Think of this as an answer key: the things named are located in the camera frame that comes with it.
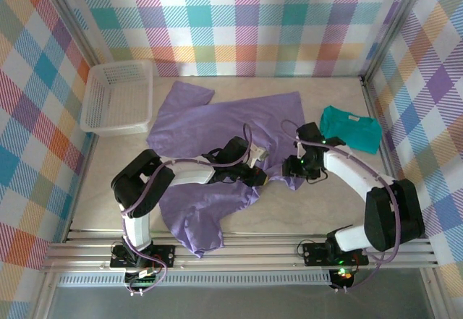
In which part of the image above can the purple t-shirt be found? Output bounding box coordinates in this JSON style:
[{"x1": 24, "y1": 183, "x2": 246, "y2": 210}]
[{"x1": 145, "y1": 80, "x2": 305, "y2": 259}]

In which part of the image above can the folded teal t-shirt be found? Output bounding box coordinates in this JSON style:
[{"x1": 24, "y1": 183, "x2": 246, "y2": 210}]
[{"x1": 319, "y1": 105, "x2": 383, "y2": 155}]

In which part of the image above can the small lit circuit board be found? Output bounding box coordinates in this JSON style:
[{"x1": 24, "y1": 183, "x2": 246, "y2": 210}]
[{"x1": 331, "y1": 267, "x2": 355, "y2": 288}]

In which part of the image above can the white plastic basket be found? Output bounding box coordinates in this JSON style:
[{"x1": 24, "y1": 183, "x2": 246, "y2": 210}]
[{"x1": 80, "y1": 59, "x2": 154, "y2": 136}]

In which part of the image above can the green terminal circuit board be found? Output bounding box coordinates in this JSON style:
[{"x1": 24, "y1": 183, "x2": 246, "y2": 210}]
[{"x1": 124, "y1": 268, "x2": 162, "y2": 291}]

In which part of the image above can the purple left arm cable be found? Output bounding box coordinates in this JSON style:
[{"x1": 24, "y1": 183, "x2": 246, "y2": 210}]
[{"x1": 119, "y1": 122, "x2": 254, "y2": 296}]

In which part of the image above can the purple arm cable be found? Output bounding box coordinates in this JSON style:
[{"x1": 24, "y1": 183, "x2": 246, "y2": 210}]
[
  {"x1": 281, "y1": 119, "x2": 402, "y2": 293},
  {"x1": 119, "y1": 122, "x2": 254, "y2": 296}
]

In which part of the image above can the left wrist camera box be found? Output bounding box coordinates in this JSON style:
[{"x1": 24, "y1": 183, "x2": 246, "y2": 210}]
[{"x1": 249, "y1": 144, "x2": 271, "y2": 163}]

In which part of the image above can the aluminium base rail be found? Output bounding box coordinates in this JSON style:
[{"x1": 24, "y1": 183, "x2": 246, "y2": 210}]
[{"x1": 39, "y1": 229, "x2": 441, "y2": 273}]

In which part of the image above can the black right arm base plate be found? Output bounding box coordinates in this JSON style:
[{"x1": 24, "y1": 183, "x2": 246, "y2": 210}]
[{"x1": 302, "y1": 242, "x2": 370, "y2": 266}]

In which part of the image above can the aluminium side rail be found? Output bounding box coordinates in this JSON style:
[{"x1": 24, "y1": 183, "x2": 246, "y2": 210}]
[{"x1": 360, "y1": 76, "x2": 415, "y2": 239}]

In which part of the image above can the slotted grey cable duct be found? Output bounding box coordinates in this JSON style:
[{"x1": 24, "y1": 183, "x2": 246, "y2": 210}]
[{"x1": 57, "y1": 274, "x2": 332, "y2": 288}]

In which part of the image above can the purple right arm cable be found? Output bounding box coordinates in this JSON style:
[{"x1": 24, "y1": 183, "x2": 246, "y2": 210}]
[{"x1": 281, "y1": 119, "x2": 402, "y2": 293}]

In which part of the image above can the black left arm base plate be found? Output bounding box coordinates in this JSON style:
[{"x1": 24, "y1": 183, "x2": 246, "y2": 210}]
[{"x1": 109, "y1": 245, "x2": 177, "y2": 270}]

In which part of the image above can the aluminium frame post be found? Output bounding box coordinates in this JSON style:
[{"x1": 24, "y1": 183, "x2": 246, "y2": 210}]
[
  {"x1": 35, "y1": 0, "x2": 101, "y2": 67},
  {"x1": 360, "y1": 0, "x2": 434, "y2": 81}
]

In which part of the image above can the aluminium frame bar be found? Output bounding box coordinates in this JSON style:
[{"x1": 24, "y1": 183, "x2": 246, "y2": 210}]
[
  {"x1": 34, "y1": 271, "x2": 61, "y2": 319},
  {"x1": 421, "y1": 268, "x2": 448, "y2": 319}
]

